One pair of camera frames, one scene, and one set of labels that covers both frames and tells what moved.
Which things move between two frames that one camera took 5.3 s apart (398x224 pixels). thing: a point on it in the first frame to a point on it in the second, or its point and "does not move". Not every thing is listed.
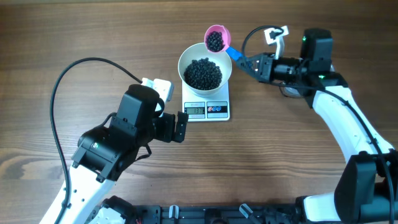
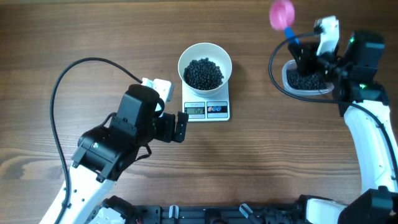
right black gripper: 265,68 to 310,55
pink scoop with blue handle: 217,38 to 282,17
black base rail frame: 217,214 does not move
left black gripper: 170,127 does not move
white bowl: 203,71 does not move
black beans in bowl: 202,74 does not move
